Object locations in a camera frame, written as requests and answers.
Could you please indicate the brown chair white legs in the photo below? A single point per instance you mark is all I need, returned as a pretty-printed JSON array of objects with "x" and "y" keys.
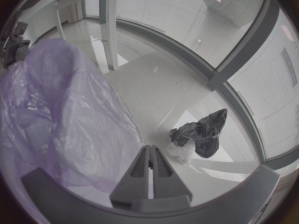
[{"x": 113, "y": 31}]

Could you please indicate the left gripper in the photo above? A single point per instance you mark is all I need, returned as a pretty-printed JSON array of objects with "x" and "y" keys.
[{"x": 18, "y": 52}]

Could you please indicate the white trash bin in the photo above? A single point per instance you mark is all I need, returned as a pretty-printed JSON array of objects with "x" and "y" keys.
[{"x": 88, "y": 129}]

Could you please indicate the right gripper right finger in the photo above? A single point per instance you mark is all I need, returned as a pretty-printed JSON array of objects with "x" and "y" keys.
[{"x": 165, "y": 185}]

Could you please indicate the black plastic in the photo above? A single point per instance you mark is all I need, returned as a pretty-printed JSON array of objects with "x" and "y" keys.
[{"x": 208, "y": 136}]

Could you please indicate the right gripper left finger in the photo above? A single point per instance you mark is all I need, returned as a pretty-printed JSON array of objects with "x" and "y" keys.
[{"x": 137, "y": 185}]

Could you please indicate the clear printed wrapper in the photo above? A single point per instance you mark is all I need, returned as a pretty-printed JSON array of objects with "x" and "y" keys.
[{"x": 179, "y": 155}]

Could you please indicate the purple plastic bag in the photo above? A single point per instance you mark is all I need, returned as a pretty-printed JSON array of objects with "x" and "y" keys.
[{"x": 81, "y": 101}]

